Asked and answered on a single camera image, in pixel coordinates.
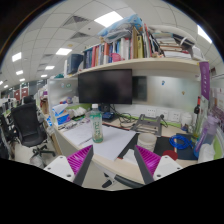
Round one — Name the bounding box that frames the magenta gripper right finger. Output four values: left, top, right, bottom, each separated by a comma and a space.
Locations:
133, 145, 183, 185

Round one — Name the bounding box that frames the blue coiled cable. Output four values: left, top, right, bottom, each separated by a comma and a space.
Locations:
168, 134, 195, 151

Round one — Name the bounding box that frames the row of books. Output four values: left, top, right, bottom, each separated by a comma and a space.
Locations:
83, 26, 160, 69

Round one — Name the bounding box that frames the white wall shelf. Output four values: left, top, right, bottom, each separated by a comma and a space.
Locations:
49, 57, 209, 81

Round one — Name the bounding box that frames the white paper sheet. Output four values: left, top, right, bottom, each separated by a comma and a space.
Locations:
63, 121, 138, 162

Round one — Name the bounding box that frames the dark blue storage box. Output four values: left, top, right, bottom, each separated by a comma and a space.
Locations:
67, 54, 83, 74

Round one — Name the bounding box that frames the white paper cup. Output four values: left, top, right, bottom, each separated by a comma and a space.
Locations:
137, 133, 157, 152

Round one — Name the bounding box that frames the purple water bottle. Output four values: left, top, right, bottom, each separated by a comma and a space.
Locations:
194, 115, 218, 157

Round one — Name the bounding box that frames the stack of books right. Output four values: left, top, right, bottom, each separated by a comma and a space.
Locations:
152, 32, 204, 61

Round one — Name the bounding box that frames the blue plastic bag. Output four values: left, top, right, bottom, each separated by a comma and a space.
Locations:
98, 14, 142, 37

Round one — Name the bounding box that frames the blue tissue box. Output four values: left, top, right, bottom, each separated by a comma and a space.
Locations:
52, 103, 70, 126

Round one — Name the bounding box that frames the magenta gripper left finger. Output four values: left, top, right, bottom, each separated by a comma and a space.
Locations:
43, 144, 95, 187

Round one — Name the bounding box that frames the grey metal laptop stand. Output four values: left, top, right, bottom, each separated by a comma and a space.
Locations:
132, 114, 162, 137

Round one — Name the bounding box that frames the green plastic water bottle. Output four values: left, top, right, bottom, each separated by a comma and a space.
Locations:
90, 104, 103, 143

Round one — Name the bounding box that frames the black mouse pad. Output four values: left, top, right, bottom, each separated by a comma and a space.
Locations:
154, 133, 197, 160

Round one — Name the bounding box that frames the purple hanging banner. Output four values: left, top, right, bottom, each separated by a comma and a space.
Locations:
199, 62, 210, 99

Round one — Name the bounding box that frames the black computer monitor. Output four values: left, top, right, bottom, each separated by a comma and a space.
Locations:
78, 69, 132, 104

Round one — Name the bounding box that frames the black office chair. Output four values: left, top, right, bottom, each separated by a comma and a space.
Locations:
11, 103, 55, 156

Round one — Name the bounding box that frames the white power socket strip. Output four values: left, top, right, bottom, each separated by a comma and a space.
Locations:
146, 106, 181, 122

